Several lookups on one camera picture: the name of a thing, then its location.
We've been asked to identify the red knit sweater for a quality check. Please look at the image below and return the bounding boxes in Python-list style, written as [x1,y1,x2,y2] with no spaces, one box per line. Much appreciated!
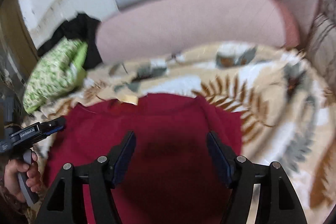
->
[43,93,243,224]

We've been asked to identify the black garment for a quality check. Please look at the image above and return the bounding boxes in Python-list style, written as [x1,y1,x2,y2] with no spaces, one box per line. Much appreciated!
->
[37,13,103,70]

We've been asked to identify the striped beige quilt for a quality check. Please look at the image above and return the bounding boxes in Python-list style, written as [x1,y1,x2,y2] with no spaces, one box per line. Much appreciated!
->
[305,0,336,84]

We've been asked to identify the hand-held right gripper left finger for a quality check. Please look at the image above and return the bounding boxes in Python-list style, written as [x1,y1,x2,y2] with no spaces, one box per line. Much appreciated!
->
[39,130,136,224]

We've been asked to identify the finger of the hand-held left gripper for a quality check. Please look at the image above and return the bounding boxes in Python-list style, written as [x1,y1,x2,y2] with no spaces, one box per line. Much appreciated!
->
[38,116,67,136]

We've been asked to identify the brown wooden frame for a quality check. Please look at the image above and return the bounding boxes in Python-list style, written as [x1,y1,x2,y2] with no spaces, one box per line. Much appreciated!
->
[0,1,38,80]

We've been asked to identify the pink quilted bolster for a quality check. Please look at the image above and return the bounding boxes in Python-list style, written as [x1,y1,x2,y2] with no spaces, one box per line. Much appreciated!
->
[95,0,301,65]
[278,0,327,39]

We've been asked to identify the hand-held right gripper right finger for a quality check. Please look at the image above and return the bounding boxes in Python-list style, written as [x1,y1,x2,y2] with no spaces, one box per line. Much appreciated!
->
[206,131,307,224]

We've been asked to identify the green patterned pillow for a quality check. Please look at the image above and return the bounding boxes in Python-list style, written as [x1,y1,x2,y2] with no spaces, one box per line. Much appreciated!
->
[23,38,89,113]

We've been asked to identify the floral beige blanket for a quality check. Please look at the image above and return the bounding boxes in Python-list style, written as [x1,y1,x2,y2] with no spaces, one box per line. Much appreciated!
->
[23,42,336,224]

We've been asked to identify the person's left hand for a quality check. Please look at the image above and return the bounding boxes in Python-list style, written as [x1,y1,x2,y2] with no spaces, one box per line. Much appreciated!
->
[4,152,43,204]

